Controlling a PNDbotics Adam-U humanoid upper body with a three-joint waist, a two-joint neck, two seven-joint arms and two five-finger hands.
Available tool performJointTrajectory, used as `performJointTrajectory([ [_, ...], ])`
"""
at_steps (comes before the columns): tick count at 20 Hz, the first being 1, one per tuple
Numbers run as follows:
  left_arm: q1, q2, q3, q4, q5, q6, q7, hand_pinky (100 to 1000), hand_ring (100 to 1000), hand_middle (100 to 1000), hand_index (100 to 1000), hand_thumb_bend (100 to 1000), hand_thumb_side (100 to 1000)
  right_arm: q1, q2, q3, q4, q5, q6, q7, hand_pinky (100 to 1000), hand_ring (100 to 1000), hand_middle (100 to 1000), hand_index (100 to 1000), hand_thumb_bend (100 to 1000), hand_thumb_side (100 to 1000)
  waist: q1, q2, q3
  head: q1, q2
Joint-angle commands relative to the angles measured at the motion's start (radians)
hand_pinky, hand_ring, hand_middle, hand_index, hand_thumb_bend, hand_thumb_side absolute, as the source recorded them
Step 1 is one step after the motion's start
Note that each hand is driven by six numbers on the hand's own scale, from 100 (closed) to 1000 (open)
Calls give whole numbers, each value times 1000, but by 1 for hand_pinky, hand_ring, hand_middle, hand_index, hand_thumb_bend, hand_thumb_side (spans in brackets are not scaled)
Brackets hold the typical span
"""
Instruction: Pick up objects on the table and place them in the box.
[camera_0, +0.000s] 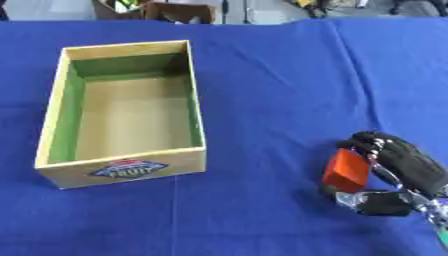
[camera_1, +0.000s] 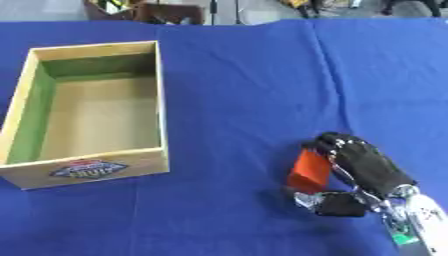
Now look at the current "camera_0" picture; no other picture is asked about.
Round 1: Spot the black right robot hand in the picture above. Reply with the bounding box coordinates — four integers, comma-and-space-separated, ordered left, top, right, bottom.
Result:
318, 130, 448, 217

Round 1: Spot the orange block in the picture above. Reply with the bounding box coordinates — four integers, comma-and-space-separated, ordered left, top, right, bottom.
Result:
320, 148, 373, 194

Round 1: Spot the tan cardboard box green inside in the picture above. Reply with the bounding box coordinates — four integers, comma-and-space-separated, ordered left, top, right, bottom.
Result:
33, 39, 209, 190

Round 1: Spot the brown cardboard box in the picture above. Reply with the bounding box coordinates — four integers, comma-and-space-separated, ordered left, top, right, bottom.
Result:
91, 0, 219, 25

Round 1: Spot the black tripod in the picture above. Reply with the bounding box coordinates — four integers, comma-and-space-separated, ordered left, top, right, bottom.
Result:
218, 0, 254, 25

